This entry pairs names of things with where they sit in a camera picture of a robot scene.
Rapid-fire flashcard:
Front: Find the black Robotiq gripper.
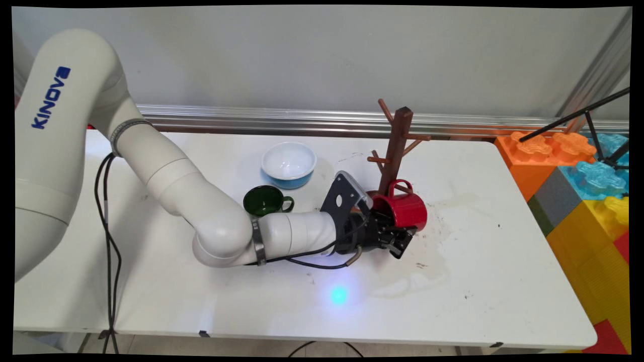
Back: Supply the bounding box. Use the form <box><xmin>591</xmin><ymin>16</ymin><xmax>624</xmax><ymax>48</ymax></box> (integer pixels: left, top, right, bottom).
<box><xmin>335</xmin><ymin>213</ymin><xmax>418</xmax><ymax>260</ymax></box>

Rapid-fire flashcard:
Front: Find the red enamel mug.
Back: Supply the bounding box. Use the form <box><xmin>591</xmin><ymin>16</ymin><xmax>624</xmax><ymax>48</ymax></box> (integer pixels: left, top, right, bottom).
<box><xmin>371</xmin><ymin>179</ymin><xmax>428</xmax><ymax>233</ymax></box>

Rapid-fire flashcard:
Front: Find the brown wooden mug tree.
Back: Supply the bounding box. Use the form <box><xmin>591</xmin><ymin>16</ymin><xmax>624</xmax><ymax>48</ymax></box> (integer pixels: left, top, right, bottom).
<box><xmin>352</xmin><ymin>99</ymin><xmax>432</xmax><ymax>214</ymax></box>

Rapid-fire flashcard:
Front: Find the white bowl with blue outside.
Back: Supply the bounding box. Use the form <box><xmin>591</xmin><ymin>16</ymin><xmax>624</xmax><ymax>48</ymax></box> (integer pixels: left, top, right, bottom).
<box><xmin>261</xmin><ymin>141</ymin><xmax>317</xmax><ymax>190</ymax></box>

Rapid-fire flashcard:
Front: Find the dark green mug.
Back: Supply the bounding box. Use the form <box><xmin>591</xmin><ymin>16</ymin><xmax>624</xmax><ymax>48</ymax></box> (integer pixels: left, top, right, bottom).
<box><xmin>243</xmin><ymin>185</ymin><xmax>295</xmax><ymax>218</ymax></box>

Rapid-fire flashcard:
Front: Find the green toy brick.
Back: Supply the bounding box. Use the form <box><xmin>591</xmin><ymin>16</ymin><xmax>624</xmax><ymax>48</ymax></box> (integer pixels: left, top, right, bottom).
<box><xmin>527</xmin><ymin>196</ymin><xmax>554</xmax><ymax>237</ymax></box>

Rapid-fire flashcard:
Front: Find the orange toy brick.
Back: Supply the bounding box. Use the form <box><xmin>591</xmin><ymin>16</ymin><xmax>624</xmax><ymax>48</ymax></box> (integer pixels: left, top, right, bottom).
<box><xmin>495</xmin><ymin>132</ymin><xmax>597</xmax><ymax>202</ymax></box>

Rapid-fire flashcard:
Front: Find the grey toy brick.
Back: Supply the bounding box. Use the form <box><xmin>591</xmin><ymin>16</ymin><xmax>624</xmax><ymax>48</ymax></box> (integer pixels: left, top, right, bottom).
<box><xmin>533</xmin><ymin>168</ymin><xmax>587</xmax><ymax>228</ymax></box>

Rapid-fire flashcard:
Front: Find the yellow toy brick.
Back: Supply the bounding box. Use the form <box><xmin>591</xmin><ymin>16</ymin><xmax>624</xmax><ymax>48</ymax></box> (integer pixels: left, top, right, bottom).
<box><xmin>546</xmin><ymin>196</ymin><xmax>631</xmax><ymax>352</ymax></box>

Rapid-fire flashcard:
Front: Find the blue toy brick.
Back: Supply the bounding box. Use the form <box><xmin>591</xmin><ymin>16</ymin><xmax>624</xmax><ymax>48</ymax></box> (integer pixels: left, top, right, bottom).
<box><xmin>558</xmin><ymin>133</ymin><xmax>629</xmax><ymax>202</ymax></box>

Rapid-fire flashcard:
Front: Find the black tripod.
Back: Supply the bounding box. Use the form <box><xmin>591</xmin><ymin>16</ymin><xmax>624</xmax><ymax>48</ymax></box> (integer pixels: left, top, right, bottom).
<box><xmin>518</xmin><ymin>86</ymin><xmax>630</xmax><ymax>170</ymax></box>

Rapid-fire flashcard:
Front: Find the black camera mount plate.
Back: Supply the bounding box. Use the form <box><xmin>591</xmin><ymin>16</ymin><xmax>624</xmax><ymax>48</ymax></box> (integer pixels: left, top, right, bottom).
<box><xmin>320</xmin><ymin>174</ymin><xmax>367</xmax><ymax>228</ymax></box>

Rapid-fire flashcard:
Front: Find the thin black camera cable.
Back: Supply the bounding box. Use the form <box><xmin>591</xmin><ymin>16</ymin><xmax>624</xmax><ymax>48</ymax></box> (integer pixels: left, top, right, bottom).
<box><xmin>94</xmin><ymin>152</ymin><xmax>370</xmax><ymax>355</ymax></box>

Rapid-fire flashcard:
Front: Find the grey cable strap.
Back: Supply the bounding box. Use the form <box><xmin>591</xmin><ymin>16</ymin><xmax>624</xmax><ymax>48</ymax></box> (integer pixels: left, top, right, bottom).
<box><xmin>109</xmin><ymin>119</ymin><xmax>152</xmax><ymax>157</ymax></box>
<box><xmin>251</xmin><ymin>217</ymin><xmax>267</xmax><ymax>266</ymax></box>

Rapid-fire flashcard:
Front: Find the black floor cable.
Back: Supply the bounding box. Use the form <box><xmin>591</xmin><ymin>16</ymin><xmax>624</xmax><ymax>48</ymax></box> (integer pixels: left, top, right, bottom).
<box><xmin>288</xmin><ymin>341</ymin><xmax>364</xmax><ymax>357</ymax></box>

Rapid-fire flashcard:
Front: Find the aluminium frame rail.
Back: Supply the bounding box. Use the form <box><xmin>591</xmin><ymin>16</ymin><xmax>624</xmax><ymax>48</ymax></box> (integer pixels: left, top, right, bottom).
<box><xmin>137</xmin><ymin>105</ymin><xmax>629</xmax><ymax>139</ymax></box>

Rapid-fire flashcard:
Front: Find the aluminium frame post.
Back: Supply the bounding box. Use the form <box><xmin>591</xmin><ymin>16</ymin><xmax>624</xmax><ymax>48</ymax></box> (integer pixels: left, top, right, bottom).
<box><xmin>556</xmin><ymin>8</ymin><xmax>632</xmax><ymax>121</ymax></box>

